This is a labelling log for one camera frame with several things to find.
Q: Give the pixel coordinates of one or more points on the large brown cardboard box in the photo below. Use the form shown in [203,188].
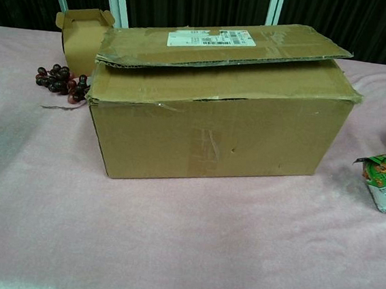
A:
[213,146]

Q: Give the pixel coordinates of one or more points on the small kraft paper box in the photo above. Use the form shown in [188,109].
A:
[79,44]

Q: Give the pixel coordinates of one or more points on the pink fleece tablecloth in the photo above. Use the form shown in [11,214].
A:
[169,244]

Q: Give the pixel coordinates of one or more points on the dark red grape bunch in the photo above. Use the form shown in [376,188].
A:
[57,78]

